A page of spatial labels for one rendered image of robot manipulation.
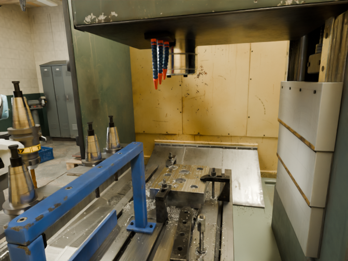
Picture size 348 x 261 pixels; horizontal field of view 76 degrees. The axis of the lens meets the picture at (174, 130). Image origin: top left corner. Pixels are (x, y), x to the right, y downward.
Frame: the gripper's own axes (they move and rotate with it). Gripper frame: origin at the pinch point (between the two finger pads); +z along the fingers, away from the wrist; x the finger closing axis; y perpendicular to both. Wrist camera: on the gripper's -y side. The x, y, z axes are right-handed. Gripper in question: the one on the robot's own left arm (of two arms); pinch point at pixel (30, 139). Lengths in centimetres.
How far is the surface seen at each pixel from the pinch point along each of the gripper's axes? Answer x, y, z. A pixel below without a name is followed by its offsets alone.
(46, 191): 6.6, 9.0, 8.7
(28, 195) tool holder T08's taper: 12.0, 6.6, 10.5
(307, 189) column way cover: -27, 22, 67
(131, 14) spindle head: -14.8, -27.6, 21.4
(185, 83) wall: -148, -8, 8
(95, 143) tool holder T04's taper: -10.0, 3.6, 10.0
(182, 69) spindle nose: -40, -15, 28
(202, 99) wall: -148, 6, 23
